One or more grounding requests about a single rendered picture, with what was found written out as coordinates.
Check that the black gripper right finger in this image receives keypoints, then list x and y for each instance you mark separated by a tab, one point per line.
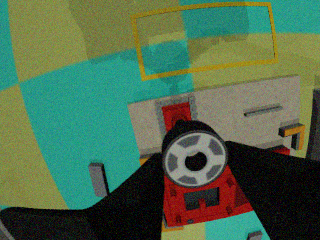
284	191

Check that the black toy wheel with grey hub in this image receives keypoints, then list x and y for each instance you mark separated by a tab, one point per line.
193	171

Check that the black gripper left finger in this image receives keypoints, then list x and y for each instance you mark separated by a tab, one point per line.
132	211

